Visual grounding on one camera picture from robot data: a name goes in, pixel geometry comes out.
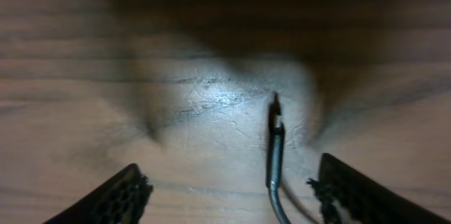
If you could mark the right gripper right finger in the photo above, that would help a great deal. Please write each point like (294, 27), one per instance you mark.
(348, 196)

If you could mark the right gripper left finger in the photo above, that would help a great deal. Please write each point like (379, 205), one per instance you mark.
(122, 199)

